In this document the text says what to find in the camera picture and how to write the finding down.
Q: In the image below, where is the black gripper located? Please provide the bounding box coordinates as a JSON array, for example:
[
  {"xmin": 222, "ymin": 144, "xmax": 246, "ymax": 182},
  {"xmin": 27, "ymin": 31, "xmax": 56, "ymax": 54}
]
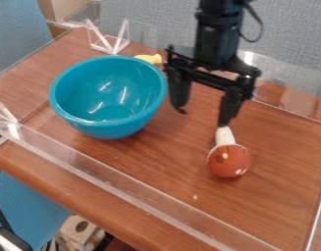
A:
[{"xmin": 163, "ymin": 44, "xmax": 261, "ymax": 126}]

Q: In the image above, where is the brown capped toy mushroom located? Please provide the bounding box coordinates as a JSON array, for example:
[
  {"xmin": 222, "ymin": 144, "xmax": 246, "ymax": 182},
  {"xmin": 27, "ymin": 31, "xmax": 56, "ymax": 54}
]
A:
[{"xmin": 206, "ymin": 126, "xmax": 250, "ymax": 178}]

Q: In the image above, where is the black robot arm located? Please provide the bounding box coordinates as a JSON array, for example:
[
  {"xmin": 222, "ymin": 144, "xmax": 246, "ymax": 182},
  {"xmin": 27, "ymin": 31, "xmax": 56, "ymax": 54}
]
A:
[{"xmin": 163, "ymin": 0, "xmax": 264, "ymax": 126}]

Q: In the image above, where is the blue plastic bowl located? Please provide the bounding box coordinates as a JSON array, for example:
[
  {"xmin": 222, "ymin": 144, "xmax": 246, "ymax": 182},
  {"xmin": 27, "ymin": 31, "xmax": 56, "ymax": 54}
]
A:
[{"xmin": 48, "ymin": 56, "xmax": 167, "ymax": 139}]

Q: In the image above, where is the yellow toy object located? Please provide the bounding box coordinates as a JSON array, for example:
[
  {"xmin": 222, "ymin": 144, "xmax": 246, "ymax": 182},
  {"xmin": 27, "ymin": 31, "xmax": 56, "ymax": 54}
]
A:
[{"xmin": 135, "ymin": 54, "xmax": 162, "ymax": 65}]

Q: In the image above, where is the clear acrylic front barrier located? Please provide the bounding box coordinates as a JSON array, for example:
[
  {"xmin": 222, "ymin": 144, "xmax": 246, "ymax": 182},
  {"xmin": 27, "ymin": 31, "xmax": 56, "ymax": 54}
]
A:
[{"xmin": 0, "ymin": 101, "xmax": 281, "ymax": 251}]

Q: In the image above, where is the white block with hole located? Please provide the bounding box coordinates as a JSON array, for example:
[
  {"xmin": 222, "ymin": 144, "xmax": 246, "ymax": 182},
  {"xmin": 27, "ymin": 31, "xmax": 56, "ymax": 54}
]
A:
[{"xmin": 56, "ymin": 215, "xmax": 104, "ymax": 251}]

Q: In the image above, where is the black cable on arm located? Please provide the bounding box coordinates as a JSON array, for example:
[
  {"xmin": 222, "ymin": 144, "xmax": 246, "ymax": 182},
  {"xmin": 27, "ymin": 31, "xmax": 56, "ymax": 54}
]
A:
[{"xmin": 237, "ymin": 3, "xmax": 265, "ymax": 44}]

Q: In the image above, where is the clear acrylic corner bracket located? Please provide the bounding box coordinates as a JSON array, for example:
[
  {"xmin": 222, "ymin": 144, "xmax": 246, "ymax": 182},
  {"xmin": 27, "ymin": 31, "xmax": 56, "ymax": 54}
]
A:
[{"xmin": 86, "ymin": 19, "xmax": 130, "ymax": 55}]

